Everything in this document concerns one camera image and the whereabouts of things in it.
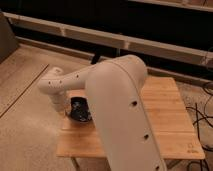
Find white shelf rail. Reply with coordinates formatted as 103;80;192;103
3;12;213;66

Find wooden table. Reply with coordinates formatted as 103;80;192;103
56;76;205;160

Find black cables on floor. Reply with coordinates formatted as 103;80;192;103
185;81;213;171

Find grey cabinet corner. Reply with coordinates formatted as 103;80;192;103
0;11;19;63

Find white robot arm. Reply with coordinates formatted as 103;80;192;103
38;55;167;171

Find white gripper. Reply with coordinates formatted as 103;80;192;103
53;100;71;116

